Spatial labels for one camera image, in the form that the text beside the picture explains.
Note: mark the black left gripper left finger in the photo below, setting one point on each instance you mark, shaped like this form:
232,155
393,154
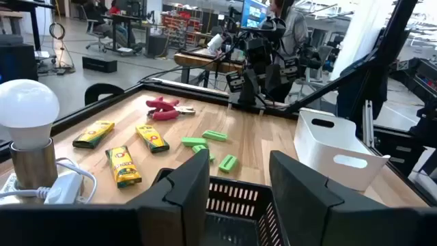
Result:
184,205

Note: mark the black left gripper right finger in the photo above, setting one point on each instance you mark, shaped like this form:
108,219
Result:
307,205

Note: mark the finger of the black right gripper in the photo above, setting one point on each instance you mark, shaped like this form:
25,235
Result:
274,77
249,87

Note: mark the black slotted plastic basket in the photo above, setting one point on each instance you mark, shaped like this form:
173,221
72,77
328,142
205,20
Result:
235,205

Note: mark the green eraser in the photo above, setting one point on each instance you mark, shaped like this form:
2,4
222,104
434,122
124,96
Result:
194,141
228,164
199,149
215,135

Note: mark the yellow crayon box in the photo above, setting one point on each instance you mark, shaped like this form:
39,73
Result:
152,138
123,167
94,134

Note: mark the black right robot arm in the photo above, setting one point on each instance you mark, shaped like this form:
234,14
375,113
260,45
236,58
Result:
263,44

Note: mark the grey office chair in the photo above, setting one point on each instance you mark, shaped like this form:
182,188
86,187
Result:
317,61

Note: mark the person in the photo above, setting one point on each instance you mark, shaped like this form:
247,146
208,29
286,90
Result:
295,30
102,17

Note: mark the wooden workbench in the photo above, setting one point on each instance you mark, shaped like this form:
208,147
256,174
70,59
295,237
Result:
198,61

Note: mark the white plastic bin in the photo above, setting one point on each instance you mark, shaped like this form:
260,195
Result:
327,147

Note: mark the computer monitor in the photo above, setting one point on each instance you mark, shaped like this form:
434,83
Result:
254,13

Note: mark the red parts shelf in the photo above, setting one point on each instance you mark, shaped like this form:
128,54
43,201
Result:
181,27

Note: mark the black chair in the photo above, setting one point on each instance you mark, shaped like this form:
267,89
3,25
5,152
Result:
102,92

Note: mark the black floor box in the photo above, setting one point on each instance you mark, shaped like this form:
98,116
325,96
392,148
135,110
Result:
99,65

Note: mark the wooden lamp base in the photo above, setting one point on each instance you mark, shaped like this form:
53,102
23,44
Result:
34,167

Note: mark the white light bulb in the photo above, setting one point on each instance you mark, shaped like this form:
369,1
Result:
27,106

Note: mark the black cabinet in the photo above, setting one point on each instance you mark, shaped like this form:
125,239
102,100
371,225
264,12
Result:
17,63

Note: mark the black desk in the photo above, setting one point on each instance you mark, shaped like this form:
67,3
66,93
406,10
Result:
24,5

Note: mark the black table frame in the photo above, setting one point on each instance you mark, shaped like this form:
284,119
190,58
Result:
191,90

